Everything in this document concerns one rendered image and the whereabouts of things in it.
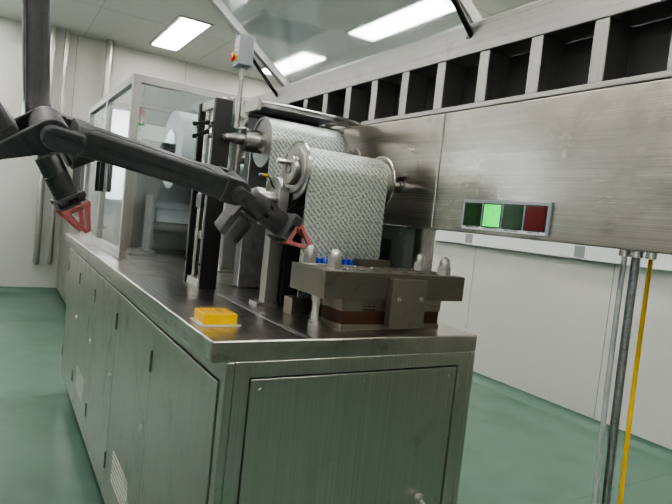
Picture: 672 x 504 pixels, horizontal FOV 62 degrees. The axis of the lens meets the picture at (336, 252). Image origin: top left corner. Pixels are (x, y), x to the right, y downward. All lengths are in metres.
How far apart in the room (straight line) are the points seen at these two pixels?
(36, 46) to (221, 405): 0.93
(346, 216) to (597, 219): 0.59
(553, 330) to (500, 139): 2.89
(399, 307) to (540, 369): 3.00
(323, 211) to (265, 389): 0.49
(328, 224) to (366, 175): 0.17
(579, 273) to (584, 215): 2.84
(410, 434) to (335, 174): 0.64
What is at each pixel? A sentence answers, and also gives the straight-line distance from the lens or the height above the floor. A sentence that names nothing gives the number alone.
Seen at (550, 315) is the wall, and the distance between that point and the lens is 4.13.
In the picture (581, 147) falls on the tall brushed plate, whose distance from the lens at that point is 1.20.
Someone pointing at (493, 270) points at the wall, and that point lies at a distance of 4.47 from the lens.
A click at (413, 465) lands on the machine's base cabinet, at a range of 1.38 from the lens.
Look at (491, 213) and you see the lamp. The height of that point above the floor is 1.19.
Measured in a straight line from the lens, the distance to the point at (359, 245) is 1.44.
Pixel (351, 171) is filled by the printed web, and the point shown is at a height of 1.26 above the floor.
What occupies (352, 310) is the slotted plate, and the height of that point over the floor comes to 0.94.
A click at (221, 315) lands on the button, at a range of 1.16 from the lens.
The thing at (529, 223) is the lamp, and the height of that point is 1.17.
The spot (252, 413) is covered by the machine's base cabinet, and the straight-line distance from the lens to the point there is 1.10.
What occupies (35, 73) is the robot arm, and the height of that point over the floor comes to 1.40.
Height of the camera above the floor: 1.14
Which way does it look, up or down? 3 degrees down
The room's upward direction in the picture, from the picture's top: 6 degrees clockwise
